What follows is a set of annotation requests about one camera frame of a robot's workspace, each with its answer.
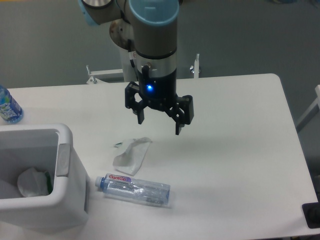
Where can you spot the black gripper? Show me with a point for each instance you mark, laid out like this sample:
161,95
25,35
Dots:
159,93

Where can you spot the crumpled white tissue in bin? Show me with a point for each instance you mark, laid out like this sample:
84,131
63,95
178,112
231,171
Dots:
33,183

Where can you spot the white plastic trash can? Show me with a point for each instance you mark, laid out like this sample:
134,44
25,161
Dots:
46,147

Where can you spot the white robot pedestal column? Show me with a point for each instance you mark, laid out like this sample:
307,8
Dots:
121,33

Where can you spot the white paper wrapper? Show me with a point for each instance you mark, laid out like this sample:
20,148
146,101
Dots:
129,155

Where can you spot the white metal base frame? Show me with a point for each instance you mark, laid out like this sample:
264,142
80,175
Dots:
107,76

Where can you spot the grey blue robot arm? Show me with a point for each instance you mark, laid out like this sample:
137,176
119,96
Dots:
152,34

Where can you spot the crushed clear Ganten bottle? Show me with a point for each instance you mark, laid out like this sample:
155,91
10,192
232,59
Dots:
134,190

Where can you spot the blue labelled water bottle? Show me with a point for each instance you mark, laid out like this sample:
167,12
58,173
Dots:
10,111

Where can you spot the white furniture leg right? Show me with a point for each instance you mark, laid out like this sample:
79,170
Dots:
310,112

